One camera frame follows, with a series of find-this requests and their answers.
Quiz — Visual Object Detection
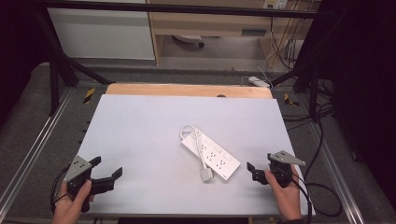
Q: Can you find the chair base with caster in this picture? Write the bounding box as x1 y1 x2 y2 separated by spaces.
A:
172 34 205 49

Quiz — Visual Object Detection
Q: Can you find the white floor power strip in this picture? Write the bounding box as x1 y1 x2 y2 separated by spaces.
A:
247 76 271 89

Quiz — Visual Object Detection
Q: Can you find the person's right hand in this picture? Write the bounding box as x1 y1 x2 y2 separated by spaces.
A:
263 164 304 223

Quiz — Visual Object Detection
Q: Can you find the aluminium rail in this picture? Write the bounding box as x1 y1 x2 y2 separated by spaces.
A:
298 92 366 224
0 87 77 214

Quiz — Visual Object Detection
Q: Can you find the white cabinet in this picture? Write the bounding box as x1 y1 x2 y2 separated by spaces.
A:
47 0 156 61

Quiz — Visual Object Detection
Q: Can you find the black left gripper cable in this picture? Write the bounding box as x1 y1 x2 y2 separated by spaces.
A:
49 165 71 215

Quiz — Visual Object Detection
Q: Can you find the black metal frame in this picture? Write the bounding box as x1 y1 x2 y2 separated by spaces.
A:
31 0 331 122

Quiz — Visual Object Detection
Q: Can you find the bundle of hanging cables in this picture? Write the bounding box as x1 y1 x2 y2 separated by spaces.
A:
267 6 307 71

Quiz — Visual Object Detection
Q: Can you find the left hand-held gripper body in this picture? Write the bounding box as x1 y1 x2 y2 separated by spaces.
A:
64 155 94 198

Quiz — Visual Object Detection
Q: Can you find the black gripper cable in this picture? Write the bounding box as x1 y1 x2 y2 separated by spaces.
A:
290 173 314 224
49 165 71 215

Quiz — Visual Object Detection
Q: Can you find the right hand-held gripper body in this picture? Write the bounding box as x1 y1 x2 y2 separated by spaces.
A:
267 150 307 189

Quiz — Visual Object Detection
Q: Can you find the white power strip cable with plug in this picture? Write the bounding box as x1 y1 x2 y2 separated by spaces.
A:
179 124 215 183

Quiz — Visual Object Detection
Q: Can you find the wooden table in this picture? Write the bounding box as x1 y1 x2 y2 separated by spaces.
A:
105 82 274 100

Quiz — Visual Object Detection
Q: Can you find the person's left hand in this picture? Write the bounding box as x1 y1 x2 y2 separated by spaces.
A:
51 179 95 224

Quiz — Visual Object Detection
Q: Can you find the black floor cable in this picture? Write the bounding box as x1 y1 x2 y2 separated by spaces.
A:
281 101 344 218

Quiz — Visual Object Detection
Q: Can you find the white wall socket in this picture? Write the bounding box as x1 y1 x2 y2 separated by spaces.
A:
262 0 289 10

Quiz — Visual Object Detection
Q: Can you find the white table mat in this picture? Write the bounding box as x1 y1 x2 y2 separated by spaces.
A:
69 93 316 217

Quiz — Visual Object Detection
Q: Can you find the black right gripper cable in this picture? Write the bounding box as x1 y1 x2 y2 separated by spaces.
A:
290 173 314 224

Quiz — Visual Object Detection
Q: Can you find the wooden desk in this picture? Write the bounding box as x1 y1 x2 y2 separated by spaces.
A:
146 0 321 66

